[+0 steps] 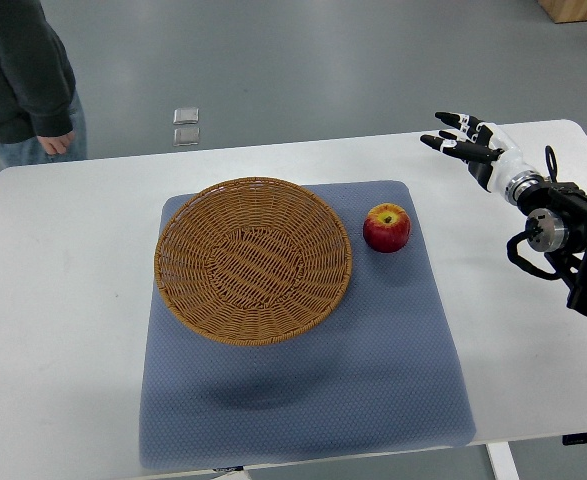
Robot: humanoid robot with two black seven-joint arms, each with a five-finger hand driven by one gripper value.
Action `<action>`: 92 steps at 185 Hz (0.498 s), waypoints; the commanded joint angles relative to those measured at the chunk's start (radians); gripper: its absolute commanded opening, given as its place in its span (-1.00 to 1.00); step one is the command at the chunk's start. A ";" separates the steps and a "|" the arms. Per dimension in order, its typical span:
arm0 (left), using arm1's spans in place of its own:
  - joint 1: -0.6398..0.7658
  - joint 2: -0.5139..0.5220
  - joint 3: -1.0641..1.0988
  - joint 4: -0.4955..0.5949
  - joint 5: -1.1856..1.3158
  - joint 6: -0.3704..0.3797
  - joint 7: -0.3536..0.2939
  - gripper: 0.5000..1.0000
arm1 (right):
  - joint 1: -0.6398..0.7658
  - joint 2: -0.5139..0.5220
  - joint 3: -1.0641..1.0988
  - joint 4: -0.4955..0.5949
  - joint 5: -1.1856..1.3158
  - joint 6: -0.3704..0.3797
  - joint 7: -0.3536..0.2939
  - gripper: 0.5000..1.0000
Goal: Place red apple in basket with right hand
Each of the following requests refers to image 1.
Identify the wooden cabinet corner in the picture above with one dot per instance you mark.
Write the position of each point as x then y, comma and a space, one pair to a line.
565, 11

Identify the lower metal floor plate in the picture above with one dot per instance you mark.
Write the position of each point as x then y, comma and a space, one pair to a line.
186, 136

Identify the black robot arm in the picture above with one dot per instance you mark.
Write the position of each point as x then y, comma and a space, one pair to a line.
553, 244

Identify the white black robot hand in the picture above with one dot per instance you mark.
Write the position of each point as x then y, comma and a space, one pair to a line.
493, 159

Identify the red apple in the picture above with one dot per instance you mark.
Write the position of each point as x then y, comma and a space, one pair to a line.
387, 228

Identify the blue grey mat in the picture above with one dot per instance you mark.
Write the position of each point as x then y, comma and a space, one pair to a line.
380, 374

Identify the person in dark hoodie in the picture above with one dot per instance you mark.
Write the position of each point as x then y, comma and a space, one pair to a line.
41, 115

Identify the metal floor plate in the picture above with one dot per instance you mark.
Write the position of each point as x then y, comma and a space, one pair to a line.
186, 115
186, 136

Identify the white table leg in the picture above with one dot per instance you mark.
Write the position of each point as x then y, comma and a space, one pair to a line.
502, 462

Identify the upper metal floor plate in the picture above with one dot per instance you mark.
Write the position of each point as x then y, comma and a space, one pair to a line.
186, 115

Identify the brown wicker basket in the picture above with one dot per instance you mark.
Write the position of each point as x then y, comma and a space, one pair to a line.
253, 261

